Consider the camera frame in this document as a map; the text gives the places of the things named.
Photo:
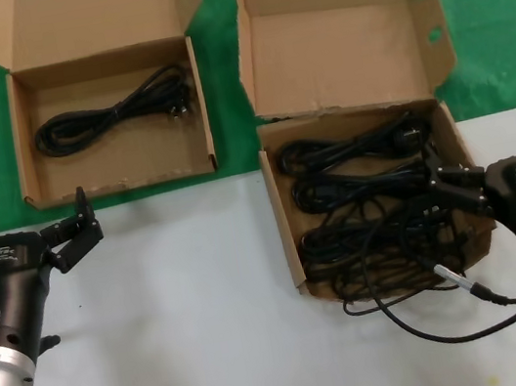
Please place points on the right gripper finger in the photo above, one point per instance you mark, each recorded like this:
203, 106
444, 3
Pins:
457, 187

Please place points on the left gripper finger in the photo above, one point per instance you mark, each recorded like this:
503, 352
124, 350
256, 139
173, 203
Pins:
77, 233

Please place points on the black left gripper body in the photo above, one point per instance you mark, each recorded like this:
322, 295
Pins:
17, 278

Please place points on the empty-type open cardboard box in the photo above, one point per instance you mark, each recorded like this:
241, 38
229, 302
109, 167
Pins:
124, 166

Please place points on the torn-edge open cardboard box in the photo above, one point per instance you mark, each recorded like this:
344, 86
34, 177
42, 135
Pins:
339, 55

